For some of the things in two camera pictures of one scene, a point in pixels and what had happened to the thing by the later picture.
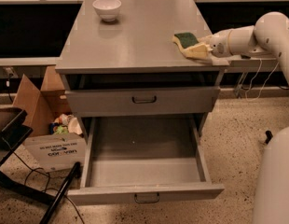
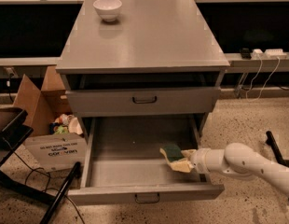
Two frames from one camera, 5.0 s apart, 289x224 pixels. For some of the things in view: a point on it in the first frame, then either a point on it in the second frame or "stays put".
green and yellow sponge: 185,40 to 172,152
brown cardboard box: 43,105 stays put
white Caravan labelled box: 58,151 stays put
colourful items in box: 64,124 stays put
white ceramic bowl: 107,8 stays put
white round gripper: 219,45 to 199,161
